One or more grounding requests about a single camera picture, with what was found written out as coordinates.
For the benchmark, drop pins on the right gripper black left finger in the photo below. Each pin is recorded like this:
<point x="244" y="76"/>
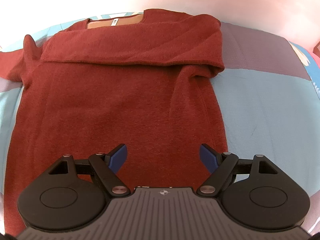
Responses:
<point x="72" y="193"/>

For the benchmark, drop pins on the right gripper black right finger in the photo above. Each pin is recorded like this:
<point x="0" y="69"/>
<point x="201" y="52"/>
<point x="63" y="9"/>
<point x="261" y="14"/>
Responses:
<point x="255" y="192"/>

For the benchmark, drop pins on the dark red knit sweater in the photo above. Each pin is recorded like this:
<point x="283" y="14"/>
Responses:
<point x="144" y="82"/>

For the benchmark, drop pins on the light blue patchwork bed sheet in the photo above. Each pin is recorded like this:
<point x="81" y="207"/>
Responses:
<point x="269" y="106"/>

